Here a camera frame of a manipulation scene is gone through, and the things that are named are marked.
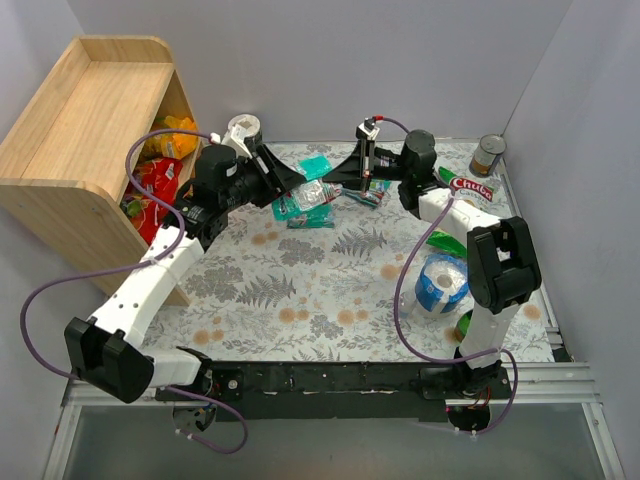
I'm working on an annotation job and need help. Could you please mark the dark tape roll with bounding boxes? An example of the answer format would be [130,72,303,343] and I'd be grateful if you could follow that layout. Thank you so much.
[228,114,263,147]

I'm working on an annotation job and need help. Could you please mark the floral patterned table mat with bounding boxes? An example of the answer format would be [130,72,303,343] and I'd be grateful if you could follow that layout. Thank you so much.
[92,141,556,364]

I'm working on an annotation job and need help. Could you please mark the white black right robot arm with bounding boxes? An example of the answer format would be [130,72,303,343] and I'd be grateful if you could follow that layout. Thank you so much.
[323,129,542,393]

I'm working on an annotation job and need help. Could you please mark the green white Chuba chips bag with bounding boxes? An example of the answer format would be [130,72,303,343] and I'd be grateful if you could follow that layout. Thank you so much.
[426,166,495,258]

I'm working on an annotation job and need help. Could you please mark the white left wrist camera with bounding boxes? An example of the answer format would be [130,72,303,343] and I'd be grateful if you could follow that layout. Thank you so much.
[209,115,262,158]

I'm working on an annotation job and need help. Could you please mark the teal Fox's bag back side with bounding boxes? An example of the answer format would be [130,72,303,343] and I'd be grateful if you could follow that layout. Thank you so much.
[286,204,335,229]

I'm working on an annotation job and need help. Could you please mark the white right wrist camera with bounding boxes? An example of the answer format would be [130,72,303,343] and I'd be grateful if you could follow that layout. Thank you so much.
[355,116,381,142]

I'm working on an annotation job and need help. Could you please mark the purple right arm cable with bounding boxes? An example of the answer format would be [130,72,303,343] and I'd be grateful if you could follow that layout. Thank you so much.
[372,114,520,435]

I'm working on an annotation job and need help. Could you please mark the orange Lot 100 mango gummy bag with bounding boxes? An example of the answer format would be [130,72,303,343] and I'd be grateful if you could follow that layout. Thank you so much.
[141,116,199,160]

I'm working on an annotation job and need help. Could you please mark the wooden shelf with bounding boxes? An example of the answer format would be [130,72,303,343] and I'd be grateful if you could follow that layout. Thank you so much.
[0,34,204,307]

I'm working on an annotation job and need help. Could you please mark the red Lot 100 fruit gummy bag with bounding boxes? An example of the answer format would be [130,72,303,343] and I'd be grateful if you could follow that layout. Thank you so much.
[133,157,183,203]

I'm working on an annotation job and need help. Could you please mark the green glass bottle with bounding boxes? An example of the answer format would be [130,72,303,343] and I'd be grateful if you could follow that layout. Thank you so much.
[454,310,473,343]

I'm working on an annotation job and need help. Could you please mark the aluminium frame rail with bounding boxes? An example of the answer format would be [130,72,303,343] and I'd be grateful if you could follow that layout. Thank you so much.
[42,324,626,480]

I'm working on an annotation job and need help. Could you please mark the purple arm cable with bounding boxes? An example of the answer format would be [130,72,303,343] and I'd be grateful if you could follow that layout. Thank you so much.
[19,128,250,455]
[372,114,520,435]

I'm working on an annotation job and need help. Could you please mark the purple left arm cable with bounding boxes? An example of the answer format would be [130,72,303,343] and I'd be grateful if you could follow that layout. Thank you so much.
[19,128,250,455]

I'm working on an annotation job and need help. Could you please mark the small clear plastic bottle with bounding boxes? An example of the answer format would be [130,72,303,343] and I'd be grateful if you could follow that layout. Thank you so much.
[398,290,416,318]

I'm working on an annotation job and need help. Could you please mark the teal fox's bag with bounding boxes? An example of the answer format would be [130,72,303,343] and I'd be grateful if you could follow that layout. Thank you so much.
[286,204,335,229]
[271,155,342,221]

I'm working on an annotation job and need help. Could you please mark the tin can orange label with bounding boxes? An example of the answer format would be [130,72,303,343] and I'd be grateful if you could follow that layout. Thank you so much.
[469,134,507,177]

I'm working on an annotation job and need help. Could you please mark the Fox's mint blossom candy bag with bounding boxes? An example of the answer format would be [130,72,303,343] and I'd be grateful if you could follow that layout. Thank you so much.
[342,157,395,208]

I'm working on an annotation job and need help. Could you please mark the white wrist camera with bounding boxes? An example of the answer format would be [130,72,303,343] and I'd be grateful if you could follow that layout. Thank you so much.
[355,116,381,142]
[209,115,262,158]

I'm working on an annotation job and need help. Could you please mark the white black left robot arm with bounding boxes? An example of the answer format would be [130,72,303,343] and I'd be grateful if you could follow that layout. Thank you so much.
[64,145,306,403]

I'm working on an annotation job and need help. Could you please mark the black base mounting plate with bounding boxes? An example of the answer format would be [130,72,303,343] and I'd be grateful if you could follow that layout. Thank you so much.
[156,361,511,422]

